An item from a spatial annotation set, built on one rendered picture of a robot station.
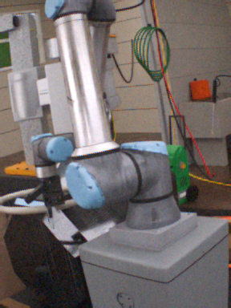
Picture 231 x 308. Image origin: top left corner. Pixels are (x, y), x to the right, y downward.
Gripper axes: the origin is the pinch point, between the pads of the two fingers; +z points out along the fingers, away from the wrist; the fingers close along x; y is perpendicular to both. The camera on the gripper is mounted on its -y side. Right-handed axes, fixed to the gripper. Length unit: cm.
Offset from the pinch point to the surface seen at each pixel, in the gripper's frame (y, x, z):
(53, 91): 20, 72, -55
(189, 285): 35, -56, 15
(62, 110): 24, 70, -43
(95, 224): 28, 46, 17
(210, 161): 248, 321, 53
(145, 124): 289, 670, 22
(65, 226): 11.4, 42.2, 14.5
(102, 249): 12.2, -36.3, 1.6
